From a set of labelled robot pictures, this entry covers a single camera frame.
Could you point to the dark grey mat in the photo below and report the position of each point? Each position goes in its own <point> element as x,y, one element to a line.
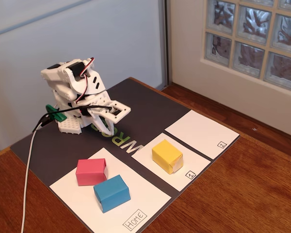
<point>63,150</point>

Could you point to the glass block window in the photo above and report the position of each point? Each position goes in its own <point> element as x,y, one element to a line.
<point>252,36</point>

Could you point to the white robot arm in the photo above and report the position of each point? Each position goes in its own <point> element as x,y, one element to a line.
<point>60,85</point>

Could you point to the yellow paper box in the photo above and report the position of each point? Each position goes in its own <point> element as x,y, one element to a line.
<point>166,155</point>

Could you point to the red paper box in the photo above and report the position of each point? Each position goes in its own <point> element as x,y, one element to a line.
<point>89,172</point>

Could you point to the green clamp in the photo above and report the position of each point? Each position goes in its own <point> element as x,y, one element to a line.
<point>55,114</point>

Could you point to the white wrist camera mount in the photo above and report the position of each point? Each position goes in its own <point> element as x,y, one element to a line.
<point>120,111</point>

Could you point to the white sheet marked home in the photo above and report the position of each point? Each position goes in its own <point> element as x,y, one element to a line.
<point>70,194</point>

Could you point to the blue paper box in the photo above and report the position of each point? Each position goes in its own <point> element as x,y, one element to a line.
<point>111,193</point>

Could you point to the grey metal door frame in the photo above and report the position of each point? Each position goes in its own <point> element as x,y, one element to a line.
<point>164,41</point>

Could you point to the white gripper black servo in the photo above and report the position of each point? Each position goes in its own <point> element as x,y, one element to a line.
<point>98,121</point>

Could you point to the white sheet marked 2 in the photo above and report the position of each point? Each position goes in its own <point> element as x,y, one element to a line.
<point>198,131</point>

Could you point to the white sheet marked 1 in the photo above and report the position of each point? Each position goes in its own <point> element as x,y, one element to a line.
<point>196,165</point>

